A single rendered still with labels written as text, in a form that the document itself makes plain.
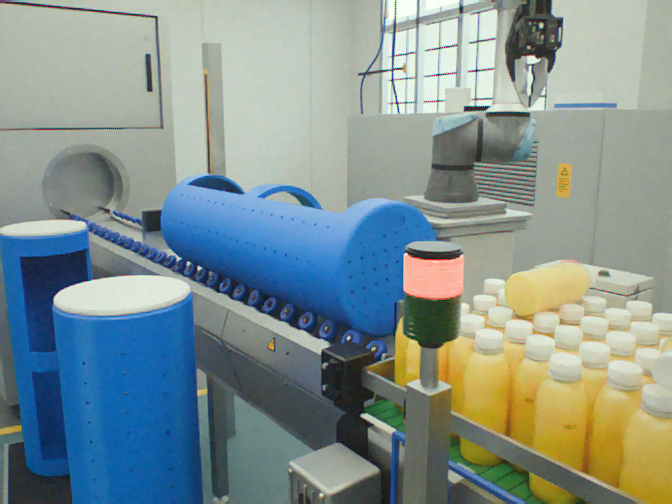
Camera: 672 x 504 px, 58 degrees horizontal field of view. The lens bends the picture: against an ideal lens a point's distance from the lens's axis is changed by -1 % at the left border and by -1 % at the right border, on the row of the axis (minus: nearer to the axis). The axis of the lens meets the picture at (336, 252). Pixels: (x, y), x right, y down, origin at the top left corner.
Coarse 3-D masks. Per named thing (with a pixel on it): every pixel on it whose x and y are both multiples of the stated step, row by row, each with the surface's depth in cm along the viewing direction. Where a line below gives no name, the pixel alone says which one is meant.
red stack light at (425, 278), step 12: (408, 264) 65; (420, 264) 63; (432, 264) 63; (444, 264) 63; (456, 264) 64; (408, 276) 65; (420, 276) 64; (432, 276) 63; (444, 276) 63; (456, 276) 64; (408, 288) 65; (420, 288) 64; (432, 288) 64; (444, 288) 64; (456, 288) 64
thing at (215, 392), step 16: (208, 384) 218; (208, 400) 219; (224, 400) 219; (208, 416) 221; (224, 416) 220; (224, 432) 221; (224, 448) 223; (224, 464) 224; (224, 480) 225; (224, 496) 230
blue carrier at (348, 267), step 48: (192, 192) 174; (240, 192) 194; (288, 192) 161; (192, 240) 168; (240, 240) 146; (288, 240) 131; (336, 240) 119; (384, 240) 123; (432, 240) 131; (288, 288) 133; (336, 288) 118; (384, 288) 125; (384, 336) 128
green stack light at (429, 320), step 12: (408, 300) 65; (420, 300) 64; (432, 300) 64; (444, 300) 64; (456, 300) 65; (408, 312) 66; (420, 312) 64; (432, 312) 64; (444, 312) 64; (456, 312) 65; (408, 324) 66; (420, 324) 65; (432, 324) 64; (444, 324) 64; (456, 324) 65; (408, 336) 66; (420, 336) 65; (432, 336) 65; (444, 336) 65; (456, 336) 66
